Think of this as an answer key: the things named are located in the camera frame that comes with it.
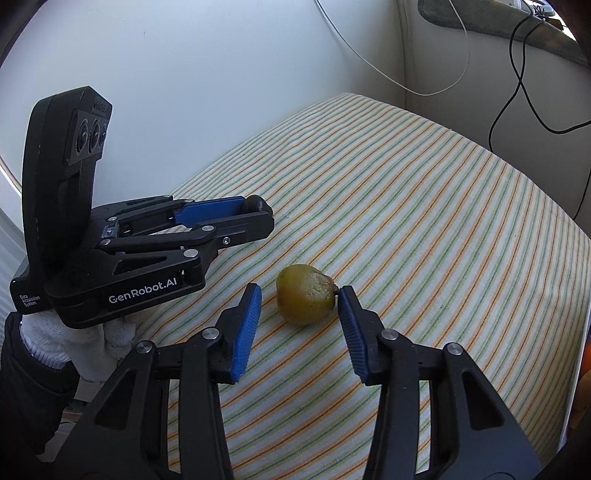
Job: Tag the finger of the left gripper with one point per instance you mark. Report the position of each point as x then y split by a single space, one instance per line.
161 214
225 232

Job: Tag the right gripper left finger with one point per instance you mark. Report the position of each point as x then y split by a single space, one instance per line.
158 416

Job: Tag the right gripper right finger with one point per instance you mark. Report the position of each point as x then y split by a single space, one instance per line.
439 417

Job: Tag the green plum fruit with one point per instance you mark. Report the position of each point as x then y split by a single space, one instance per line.
305 295

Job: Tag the dark plum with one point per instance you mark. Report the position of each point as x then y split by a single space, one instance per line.
256 204

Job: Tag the large smooth orange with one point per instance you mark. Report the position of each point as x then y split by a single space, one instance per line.
582 396

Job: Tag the left hand white glove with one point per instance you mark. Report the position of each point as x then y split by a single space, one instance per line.
94 351

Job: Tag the striped tablecloth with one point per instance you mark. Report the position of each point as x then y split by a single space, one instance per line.
445 241

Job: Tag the grey windowsill mat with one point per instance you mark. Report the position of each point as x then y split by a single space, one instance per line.
498 19

